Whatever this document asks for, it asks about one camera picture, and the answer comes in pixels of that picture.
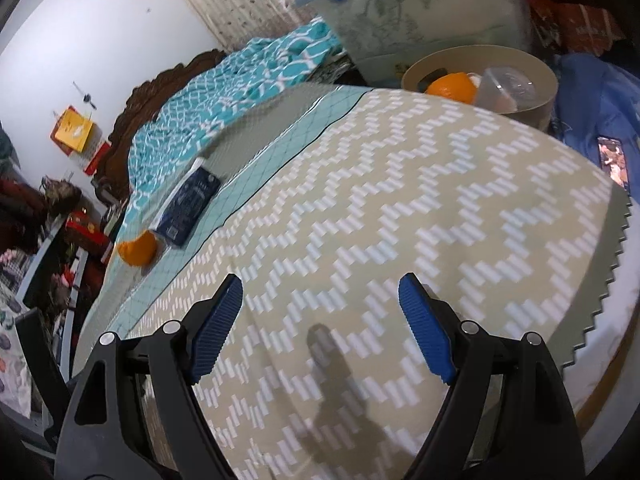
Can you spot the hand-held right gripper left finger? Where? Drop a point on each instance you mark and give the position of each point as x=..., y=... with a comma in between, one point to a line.
x=215, y=332

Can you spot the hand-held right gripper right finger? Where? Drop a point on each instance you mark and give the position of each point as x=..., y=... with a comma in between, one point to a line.
x=427, y=330

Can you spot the beige round bin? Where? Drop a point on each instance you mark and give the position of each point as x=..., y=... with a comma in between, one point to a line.
x=542, y=97

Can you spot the beige zigzag bed mat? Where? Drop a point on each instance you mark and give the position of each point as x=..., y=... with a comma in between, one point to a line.
x=400, y=210

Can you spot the dark blue packet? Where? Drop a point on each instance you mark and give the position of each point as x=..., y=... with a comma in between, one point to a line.
x=190, y=202

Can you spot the white mattress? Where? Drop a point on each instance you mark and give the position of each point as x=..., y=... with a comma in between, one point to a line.
x=610, y=310

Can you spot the cluttered shelf rack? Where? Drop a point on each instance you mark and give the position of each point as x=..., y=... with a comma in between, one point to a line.
x=55, y=240

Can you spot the white printed cloth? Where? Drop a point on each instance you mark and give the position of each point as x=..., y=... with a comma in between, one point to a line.
x=12, y=350

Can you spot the teal patterned blanket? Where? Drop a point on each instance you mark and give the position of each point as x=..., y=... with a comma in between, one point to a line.
x=200, y=105

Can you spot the carved wooden headboard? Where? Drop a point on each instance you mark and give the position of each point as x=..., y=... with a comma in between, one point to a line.
x=150, y=95

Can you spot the smartphone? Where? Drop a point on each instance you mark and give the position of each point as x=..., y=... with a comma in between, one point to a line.
x=612, y=157

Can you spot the clear plastic cup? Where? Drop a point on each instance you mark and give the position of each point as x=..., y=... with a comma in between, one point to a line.
x=510, y=87

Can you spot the blue cloth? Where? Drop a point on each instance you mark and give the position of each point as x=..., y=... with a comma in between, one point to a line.
x=595, y=95

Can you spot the red printed bag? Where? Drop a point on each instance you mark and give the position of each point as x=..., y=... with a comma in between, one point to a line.
x=575, y=25

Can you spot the red wall hanging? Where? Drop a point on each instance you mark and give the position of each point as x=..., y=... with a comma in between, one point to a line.
x=97, y=159

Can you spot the yellow wall hanging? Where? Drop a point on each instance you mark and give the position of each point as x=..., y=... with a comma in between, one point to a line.
x=72, y=130

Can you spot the dark wall hook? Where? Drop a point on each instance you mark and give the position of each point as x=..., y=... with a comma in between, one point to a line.
x=85, y=94

